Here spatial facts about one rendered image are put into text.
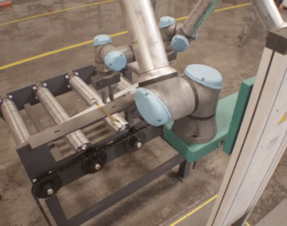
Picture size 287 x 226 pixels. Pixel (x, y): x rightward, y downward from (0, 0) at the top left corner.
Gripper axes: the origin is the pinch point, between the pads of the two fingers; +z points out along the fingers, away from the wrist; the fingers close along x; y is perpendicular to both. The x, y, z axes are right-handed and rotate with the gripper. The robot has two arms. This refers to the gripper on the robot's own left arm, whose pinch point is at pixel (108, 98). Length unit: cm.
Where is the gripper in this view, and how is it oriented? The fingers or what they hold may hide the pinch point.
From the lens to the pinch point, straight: 122.6
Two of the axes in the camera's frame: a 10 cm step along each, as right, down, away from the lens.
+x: 8.0, -3.7, 4.7
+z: 0.0, 7.9, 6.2
